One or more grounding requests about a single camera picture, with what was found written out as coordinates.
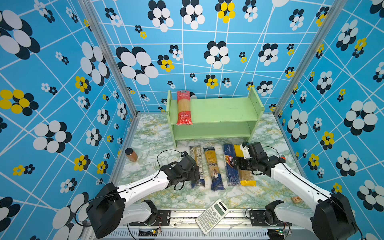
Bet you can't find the clear grey spaghetti bag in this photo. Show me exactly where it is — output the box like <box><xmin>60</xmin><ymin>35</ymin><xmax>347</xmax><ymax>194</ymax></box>
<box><xmin>190</xmin><ymin>146</ymin><xmax>206</xmax><ymax>188</ymax></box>

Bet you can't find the red spaghetti bag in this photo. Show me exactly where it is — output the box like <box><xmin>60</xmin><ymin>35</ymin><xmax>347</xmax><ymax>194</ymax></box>
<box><xmin>177</xmin><ymin>91</ymin><xmax>193</xmax><ymax>126</ymax></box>

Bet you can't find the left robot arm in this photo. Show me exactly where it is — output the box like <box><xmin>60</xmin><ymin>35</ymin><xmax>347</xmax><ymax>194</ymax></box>
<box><xmin>86</xmin><ymin>155</ymin><xmax>200</xmax><ymax>239</ymax></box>

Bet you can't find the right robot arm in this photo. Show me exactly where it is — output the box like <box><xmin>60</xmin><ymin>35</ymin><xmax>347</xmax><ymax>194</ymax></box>
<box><xmin>235</xmin><ymin>142</ymin><xmax>361</xmax><ymax>240</ymax></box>

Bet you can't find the blue Barilla pasta box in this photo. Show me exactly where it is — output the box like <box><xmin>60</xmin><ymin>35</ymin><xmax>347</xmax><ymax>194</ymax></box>
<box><xmin>223</xmin><ymin>144</ymin><xmax>241</xmax><ymax>186</ymax></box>

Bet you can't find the green wooden shelf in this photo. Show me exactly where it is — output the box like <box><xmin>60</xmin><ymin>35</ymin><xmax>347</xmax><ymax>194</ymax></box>
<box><xmin>166</xmin><ymin>89</ymin><xmax>265</xmax><ymax>147</ymax></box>

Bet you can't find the yellow blue spaghetti bag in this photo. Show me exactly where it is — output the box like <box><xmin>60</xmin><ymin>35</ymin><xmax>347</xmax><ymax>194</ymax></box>
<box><xmin>204</xmin><ymin>147</ymin><xmax>225</xmax><ymax>191</ymax></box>

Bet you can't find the spice jar black lid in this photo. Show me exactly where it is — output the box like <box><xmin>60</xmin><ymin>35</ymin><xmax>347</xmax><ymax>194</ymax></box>
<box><xmin>125</xmin><ymin>148</ymin><xmax>138</xmax><ymax>162</ymax></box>

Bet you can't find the small brown wooden block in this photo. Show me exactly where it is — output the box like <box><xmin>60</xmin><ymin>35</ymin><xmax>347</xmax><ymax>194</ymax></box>
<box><xmin>292</xmin><ymin>196</ymin><xmax>303</xmax><ymax>204</ymax></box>

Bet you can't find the white scientific calculator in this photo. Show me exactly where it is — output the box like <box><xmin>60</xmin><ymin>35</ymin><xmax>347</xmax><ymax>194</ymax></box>
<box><xmin>196</xmin><ymin>200</ymin><xmax>230</xmax><ymax>235</ymax></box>

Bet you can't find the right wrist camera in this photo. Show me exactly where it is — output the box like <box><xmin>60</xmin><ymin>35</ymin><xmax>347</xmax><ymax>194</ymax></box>
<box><xmin>241</xmin><ymin>145</ymin><xmax>251</xmax><ymax>159</ymax></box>

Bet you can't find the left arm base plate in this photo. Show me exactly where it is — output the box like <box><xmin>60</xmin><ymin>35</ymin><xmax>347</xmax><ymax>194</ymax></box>
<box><xmin>130</xmin><ymin>210</ymin><xmax>171</xmax><ymax>227</ymax></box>

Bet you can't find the aluminium front rail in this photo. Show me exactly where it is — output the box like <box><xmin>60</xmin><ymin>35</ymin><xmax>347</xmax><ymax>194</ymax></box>
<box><xmin>80</xmin><ymin>208</ymin><xmax>319</xmax><ymax>240</ymax></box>

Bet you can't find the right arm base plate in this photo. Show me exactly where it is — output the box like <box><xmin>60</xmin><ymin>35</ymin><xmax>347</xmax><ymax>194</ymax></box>
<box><xmin>246</xmin><ymin>210</ymin><xmax>288</xmax><ymax>228</ymax></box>

